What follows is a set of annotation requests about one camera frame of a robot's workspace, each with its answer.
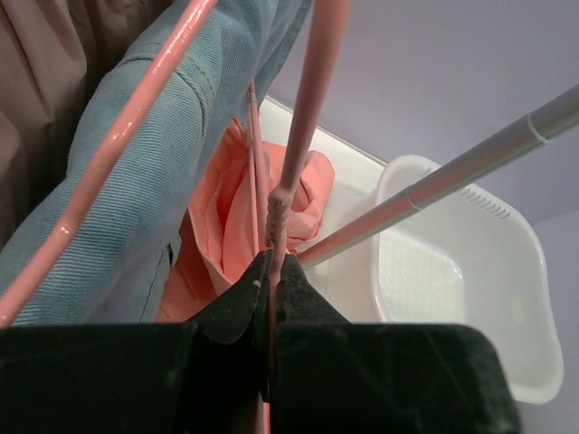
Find pink denim skirt hanger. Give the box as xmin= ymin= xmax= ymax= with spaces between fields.
xmin=1 ymin=0 xmax=217 ymax=328

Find coral pink skirt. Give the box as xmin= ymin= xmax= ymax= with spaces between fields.
xmin=157 ymin=120 xmax=335 ymax=323

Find white plastic basin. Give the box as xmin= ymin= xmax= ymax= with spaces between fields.
xmin=311 ymin=155 xmax=565 ymax=405

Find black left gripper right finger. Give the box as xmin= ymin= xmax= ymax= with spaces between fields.
xmin=271 ymin=255 xmax=521 ymax=433

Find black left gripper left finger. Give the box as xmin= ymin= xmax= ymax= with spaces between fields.
xmin=1 ymin=252 xmax=270 ymax=433

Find white clothes rack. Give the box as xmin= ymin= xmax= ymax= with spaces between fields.
xmin=298 ymin=86 xmax=578 ymax=269

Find dusty pink dress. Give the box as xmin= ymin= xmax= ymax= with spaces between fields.
xmin=1 ymin=0 xmax=170 ymax=243

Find blue denim skirt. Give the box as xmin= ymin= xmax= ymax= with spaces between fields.
xmin=16 ymin=1 xmax=311 ymax=326

